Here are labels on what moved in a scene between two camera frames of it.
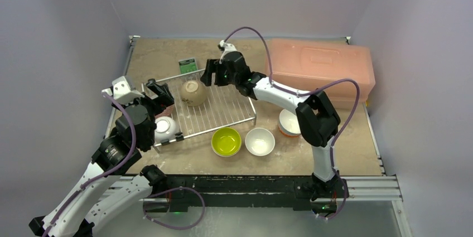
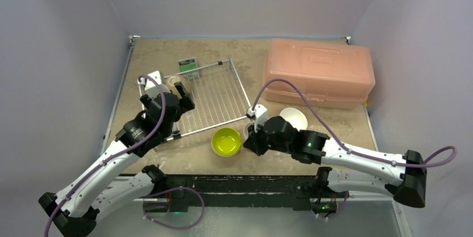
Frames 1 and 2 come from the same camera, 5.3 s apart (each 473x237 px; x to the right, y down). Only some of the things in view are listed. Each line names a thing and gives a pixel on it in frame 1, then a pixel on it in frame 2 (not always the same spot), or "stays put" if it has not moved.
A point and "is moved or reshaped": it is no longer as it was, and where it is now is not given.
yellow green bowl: x=226 y=142 stays put
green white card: x=187 y=65 stays put
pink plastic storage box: x=300 y=64 stays put
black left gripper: x=164 y=98 to x=185 y=104
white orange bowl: x=289 y=124 stays put
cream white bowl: x=260 y=141 is moved or reshaped
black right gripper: x=218 y=71 to x=254 y=143
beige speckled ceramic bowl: x=193 y=93 to x=170 y=81
